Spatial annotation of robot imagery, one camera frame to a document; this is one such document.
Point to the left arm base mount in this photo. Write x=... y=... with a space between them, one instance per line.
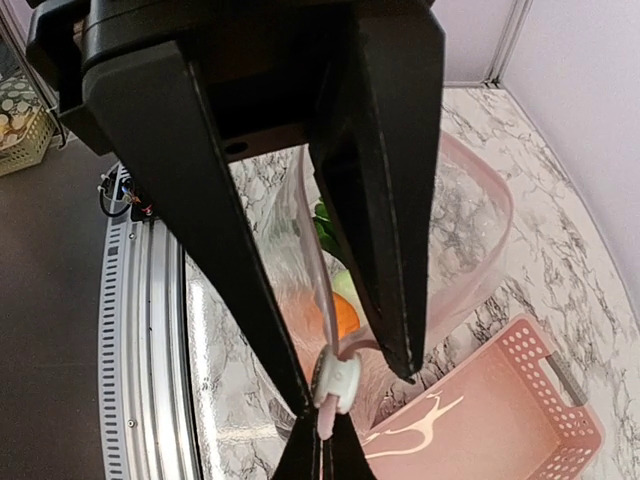
x=119 y=195

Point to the pink plastic basket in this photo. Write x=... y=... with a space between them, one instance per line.
x=509 y=411

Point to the white knitted vegetable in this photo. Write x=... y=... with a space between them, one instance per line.
x=342 y=282

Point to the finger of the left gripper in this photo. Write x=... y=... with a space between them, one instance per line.
x=378 y=129
x=154 y=110

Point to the right aluminium frame post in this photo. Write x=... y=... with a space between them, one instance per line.
x=507 y=42

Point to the clear zip top bag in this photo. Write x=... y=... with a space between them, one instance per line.
x=470 y=221

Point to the aluminium front rail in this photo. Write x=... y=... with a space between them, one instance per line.
x=146 y=414

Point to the orange knitted fruit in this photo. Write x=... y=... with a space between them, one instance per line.
x=347 y=318

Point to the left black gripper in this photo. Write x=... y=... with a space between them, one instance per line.
x=264 y=65

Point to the yellow basket outside cell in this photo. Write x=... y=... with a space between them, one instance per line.
x=26 y=126

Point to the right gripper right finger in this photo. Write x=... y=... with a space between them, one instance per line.
x=344 y=458

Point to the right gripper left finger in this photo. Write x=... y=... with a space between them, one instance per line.
x=301 y=457

